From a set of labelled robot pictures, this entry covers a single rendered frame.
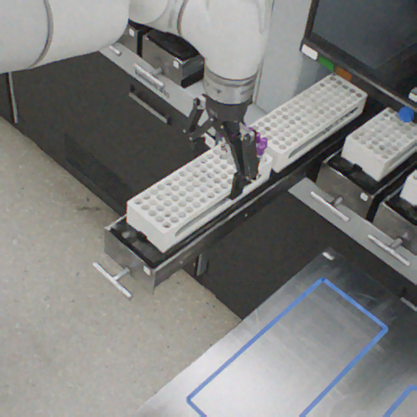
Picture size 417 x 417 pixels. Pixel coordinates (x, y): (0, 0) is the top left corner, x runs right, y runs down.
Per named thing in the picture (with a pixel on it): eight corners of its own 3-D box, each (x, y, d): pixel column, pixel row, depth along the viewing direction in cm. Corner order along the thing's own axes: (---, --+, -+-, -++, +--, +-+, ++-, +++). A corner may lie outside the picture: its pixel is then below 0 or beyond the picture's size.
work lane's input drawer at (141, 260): (324, 106, 183) (332, 75, 176) (370, 136, 177) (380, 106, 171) (85, 264, 142) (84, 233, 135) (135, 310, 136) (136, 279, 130)
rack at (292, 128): (328, 94, 175) (333, 72, 171) (361, 115, 171) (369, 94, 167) (240, 150, 158) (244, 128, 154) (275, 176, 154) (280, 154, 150)
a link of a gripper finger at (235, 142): (233, 114, 136) (238, 114, 135) (249, 169, 141) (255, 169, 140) (218, 123, 134) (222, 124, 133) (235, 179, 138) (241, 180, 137)
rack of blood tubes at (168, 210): (234, 154, 157) (237, 132, 153) (269, 181, 153) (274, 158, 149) (125, 224, 141) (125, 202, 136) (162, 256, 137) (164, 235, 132)
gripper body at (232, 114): (195, 87, 130) (191, 127, 137) (231, 112, 127) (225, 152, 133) (225, 69, 134) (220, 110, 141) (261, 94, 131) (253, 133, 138)
